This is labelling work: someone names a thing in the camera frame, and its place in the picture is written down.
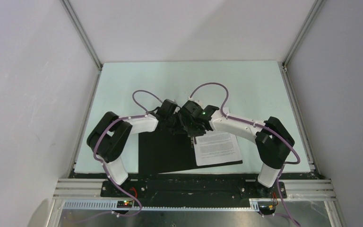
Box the printed white paper sheets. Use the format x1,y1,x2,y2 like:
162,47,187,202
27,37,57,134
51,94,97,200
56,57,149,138
194,131,242,166

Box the red and black folder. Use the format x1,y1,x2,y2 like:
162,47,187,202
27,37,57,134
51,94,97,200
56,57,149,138
138,130,230,175

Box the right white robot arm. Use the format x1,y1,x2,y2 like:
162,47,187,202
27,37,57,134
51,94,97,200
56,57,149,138
174,100,295,198

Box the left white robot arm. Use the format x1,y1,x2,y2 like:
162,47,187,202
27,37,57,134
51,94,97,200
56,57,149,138
86,99,178,197

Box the silver folder clip mechanism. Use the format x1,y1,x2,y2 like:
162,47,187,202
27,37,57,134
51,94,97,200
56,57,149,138
190,137,197,150

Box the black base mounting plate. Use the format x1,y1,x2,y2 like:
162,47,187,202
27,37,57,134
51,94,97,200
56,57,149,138
100,174,287,208

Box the left controller board with LEDs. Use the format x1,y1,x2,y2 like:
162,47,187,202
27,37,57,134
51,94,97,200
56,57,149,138
116,200,134,209

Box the controller board with leds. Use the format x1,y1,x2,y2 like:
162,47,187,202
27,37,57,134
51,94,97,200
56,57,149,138
116,200,134,209
259,205,277,216

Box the right controller board with LEDs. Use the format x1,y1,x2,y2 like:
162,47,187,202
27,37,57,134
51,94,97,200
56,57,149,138
259,205,277,216

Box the left aluminium frame post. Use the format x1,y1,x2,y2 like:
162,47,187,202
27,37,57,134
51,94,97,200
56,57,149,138
59,0,103,69

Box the aluminium frame post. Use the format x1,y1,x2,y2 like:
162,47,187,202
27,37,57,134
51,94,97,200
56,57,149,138
281,0,325,71
59,0,103,69

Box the aluminium front rail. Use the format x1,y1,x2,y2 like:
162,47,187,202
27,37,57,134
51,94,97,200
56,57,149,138
54,178,337,201

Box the white slotted cable duct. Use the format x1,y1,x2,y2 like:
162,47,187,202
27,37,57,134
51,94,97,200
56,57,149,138
63,200,260,212

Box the right aluminium frame post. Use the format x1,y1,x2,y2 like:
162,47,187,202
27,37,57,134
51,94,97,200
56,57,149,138
281,0,325,71

